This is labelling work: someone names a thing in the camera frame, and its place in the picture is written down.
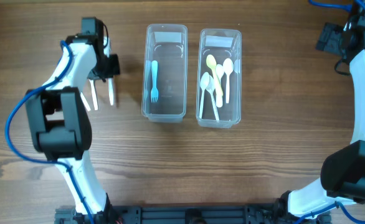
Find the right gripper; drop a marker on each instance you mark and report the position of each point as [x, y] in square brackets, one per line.
[329, 37]

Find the white plastic spoon pair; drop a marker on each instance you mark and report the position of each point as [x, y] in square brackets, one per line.
[211, 88]
[228, 67]

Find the clear plastic container right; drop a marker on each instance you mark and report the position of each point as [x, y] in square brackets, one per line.
[222, 44]

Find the clear plastic container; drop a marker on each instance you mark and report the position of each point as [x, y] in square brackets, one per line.
[222, 44]
[166, 43]

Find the clear plastic container left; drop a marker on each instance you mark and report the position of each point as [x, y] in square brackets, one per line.
[166, 43]

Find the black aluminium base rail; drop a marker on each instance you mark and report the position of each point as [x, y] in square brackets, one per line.
[246, 214]

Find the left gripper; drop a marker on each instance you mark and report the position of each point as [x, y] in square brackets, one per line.
[114, 68]

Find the yellow plastic spoon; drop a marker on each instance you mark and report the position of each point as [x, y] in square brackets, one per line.
[211, 63]

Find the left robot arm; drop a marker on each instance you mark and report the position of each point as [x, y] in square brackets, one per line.
[59, 123]

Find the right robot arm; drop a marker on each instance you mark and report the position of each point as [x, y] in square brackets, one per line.
[342, 179]

